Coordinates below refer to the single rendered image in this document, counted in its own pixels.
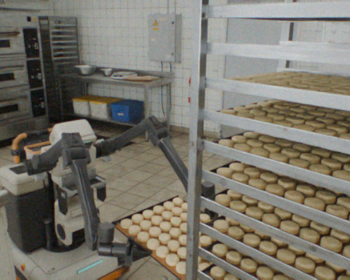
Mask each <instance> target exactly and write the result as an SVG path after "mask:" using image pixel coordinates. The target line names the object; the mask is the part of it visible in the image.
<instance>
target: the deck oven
mask: <svg viewBox="0 0 350 280"><path fill-rule="evenodd" d="M40 11H50V8H49V2H48V0H0V149H1V148H4V147H8V145H12V144H13V142H12V140H13V139H15V138H16V137H17V136H18V135H20V134H22V133H28V132H32V131H39V130H44V129H46V128H49V117H48V110H47V96H46V88H45V80H44V73H43V55H42V48H41V36H40V28H39V18H38V12H40Z"/></svg>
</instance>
